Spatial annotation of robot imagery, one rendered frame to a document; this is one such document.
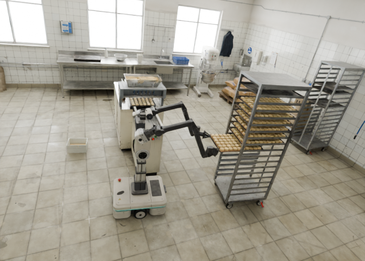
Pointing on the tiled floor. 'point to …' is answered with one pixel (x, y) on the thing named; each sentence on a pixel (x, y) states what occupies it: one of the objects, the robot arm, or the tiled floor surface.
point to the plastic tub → (77, 145)
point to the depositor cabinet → (121, 112)
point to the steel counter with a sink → (156, 61)
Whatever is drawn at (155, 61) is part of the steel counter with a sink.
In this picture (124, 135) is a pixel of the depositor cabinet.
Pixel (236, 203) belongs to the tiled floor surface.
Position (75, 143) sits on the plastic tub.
